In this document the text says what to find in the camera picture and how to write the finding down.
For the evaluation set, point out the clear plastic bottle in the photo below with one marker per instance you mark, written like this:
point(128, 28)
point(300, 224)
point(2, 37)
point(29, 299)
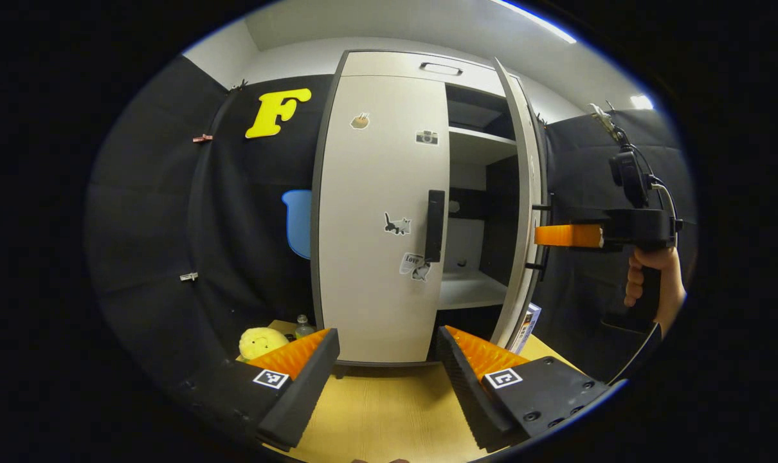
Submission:
point(304, 329)

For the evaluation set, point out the beige cabinet door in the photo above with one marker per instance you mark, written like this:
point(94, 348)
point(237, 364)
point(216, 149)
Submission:
point(376, 167)
point(521, 161)

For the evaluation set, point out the white cabinet shelf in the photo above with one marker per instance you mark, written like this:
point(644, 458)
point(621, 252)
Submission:
point(472, 138)
point(469, 289)

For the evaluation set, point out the beige double-door shoe cabinet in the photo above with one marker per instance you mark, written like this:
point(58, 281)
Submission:
point(389, 63)

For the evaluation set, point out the yellow plush toy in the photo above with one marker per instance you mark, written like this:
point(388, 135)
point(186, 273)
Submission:
point(260, 342)

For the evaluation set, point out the white printed box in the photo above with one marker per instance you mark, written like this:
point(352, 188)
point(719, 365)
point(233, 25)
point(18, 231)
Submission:
point(527, 328)

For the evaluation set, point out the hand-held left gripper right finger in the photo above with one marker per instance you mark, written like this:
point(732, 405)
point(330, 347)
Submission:
point(466, 392)

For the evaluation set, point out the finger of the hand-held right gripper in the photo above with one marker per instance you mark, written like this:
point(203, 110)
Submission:
point(566, 236)

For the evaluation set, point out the black backdrop cloth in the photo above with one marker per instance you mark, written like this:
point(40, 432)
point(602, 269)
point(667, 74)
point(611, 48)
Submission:
point(151, 225)

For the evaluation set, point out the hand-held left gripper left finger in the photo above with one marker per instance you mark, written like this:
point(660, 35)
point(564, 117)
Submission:
point(305, 399)

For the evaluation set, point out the small black clip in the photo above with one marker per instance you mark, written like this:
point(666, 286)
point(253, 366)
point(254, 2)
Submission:
point(239, 85)

